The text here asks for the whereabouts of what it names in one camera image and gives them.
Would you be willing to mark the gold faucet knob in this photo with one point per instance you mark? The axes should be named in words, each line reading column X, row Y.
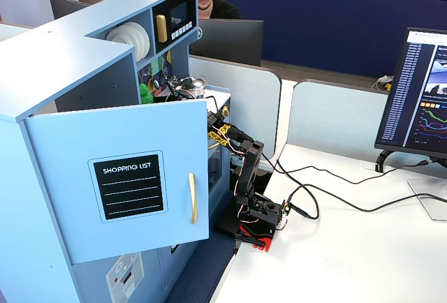
column 224, row 111

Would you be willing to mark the grey desk divider panel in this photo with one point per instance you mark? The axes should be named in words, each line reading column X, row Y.
column 251, row 107
column 335, row 118

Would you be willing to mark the silver toy pot with lid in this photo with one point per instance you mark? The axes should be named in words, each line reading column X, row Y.
column 195, row 88

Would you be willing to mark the yellow and white desk clutter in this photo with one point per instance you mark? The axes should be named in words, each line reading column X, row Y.
column 384, row 83

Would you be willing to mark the black monitor back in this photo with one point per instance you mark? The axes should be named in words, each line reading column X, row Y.
column 230, row 41

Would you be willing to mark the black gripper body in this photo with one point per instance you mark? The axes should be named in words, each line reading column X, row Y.
column 211, row 119

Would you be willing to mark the monitor with lit screen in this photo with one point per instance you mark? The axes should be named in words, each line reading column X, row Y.
column 415, row 90

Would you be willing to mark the blue toy kitchen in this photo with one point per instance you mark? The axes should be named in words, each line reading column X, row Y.
column 52, row 65

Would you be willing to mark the green toy pineapple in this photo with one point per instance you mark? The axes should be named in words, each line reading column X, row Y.
column 146, row 94

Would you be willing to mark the red table clamp base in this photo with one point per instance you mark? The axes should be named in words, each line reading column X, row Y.
column 262, row 240

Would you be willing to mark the silver monitor stand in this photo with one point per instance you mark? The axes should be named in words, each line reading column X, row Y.
column 433, row 194

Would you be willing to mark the black flat base plate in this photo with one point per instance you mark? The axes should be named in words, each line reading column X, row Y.
column 227, row 224

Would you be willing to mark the blue shopping list door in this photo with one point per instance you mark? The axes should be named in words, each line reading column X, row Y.
column 70, row 135

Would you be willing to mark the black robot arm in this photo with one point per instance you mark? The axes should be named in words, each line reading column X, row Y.
column 251, row 163

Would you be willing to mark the dark monitor back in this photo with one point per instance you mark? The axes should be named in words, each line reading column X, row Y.
column 64, row 6

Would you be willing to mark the white plate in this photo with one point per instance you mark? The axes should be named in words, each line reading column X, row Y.
column 118, row 36
column 140, row 37
column 147, row 43

